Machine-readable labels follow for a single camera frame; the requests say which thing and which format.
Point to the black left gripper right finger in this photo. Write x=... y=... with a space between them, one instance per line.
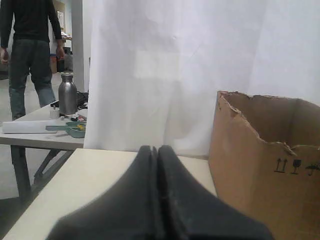
x=191 y=212

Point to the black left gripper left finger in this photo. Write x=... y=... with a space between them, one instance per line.
x=129 y=210

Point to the large torn cardboard box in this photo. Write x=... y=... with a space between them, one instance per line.
x=264 y=158

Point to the green plastic scoop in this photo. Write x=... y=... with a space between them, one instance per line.
x=75 y=129

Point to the white paper roll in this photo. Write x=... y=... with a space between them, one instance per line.
x=27 y=127

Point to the grey side table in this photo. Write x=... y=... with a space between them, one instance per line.
x=59 y=144

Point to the steel water bottle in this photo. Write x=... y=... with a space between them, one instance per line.
x=67 y=94

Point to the white backdrop curtain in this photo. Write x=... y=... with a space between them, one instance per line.
x=156 y=65

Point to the person in dark clothes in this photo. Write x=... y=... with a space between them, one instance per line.
x=25 y=46

